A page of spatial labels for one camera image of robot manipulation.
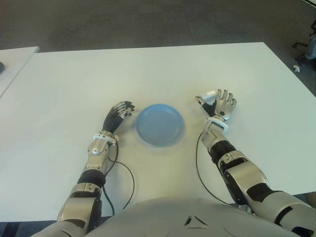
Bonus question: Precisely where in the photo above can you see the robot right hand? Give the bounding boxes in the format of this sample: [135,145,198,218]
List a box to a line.
[194,88,237,121]

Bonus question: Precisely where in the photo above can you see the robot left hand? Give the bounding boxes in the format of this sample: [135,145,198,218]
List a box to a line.
[101,100,136,134]

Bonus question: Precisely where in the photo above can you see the white charger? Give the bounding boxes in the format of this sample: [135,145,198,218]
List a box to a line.
[199,90,218,104]

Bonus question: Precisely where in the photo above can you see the blue plate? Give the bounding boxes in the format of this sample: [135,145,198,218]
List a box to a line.
[135,103,186,148]

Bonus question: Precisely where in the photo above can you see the black office chair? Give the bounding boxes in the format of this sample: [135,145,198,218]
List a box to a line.
[292,19,316,62]

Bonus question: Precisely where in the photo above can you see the seated person in jeans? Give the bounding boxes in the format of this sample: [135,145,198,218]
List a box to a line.
[305,34,316,60]

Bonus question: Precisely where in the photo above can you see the white side table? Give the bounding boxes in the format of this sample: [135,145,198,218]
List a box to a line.
[0,46,40,98]

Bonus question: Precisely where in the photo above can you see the grey robot torso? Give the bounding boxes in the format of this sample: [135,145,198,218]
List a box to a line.
[83,197,279,237]

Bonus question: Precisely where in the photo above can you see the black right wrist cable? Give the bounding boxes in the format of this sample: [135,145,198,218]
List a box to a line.
[196,130,237,205]

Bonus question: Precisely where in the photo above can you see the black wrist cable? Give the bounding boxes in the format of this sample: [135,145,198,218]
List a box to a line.
[196,130,237,205]
[102,142,135,215]

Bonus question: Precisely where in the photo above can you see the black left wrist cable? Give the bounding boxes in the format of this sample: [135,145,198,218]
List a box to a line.
[102,142,135,215]

